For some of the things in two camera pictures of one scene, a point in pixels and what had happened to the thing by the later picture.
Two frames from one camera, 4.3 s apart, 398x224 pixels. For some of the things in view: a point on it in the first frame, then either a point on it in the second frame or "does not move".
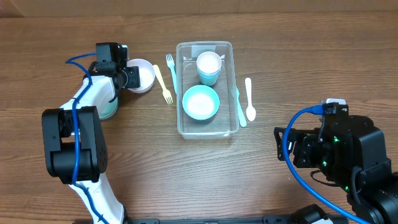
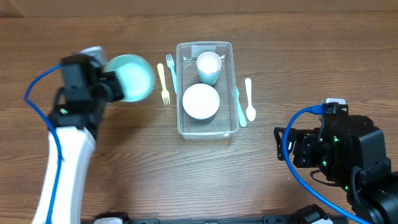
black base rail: [272, 219] does not move
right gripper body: [307, 152] does not move
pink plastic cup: [209, 63] does not move
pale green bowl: [110, 109] -> [137, 76]
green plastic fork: [242, 121] does not move
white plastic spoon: [250, 112] does not move
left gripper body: [132, 76] -> [109, 88]
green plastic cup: [209, 81] does not move
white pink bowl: [147, 74] -> [201, 101]
